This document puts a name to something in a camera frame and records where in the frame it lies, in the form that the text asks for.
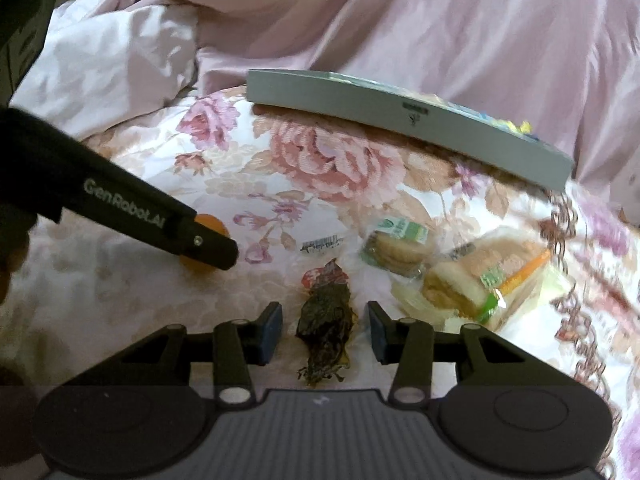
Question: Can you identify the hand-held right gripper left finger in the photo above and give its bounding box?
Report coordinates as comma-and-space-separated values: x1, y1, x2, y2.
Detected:
75, 301, 284, 406

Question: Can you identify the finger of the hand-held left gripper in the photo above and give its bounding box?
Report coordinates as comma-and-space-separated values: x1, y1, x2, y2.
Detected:
172, 214, 240, 272

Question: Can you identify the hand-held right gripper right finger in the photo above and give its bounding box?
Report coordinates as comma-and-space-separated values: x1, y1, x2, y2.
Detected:
367, 301, 566, 406

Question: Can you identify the orange mandarin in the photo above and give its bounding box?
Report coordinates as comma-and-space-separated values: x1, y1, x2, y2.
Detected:
181, 214, 231, 274

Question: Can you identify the dark seaweed snack packet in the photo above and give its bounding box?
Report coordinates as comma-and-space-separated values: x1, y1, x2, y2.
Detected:
295, 257, 359, 389

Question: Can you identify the sandwich cake packet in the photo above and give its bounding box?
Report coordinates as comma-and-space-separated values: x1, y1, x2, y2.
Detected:
422, 227, 553, 331

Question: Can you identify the grey shallow box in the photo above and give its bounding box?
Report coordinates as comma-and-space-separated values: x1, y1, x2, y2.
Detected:
246, 69, 576, 192

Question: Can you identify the person's left hand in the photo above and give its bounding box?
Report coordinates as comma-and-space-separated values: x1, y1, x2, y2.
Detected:
0, 210, 32, 305

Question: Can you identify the green label biscuit packet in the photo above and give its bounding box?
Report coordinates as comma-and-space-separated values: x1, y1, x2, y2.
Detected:
360, 216, 436, 279

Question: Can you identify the clear barcode wrapper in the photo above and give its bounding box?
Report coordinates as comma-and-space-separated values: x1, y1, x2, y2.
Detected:
300, 234, 346, 256

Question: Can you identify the pale pink duvet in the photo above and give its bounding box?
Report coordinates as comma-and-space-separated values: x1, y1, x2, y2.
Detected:
10, 0, 202, 142

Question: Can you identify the floral blanket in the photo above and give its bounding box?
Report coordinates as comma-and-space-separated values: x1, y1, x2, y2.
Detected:
0, 85, 640, 480

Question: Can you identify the pale yellow snack packet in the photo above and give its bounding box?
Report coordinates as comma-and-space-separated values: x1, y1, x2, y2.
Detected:
392, 260, 574, 334

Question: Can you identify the pink satin curtain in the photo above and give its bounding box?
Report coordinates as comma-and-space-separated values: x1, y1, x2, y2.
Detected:
115, 0, 640, 202

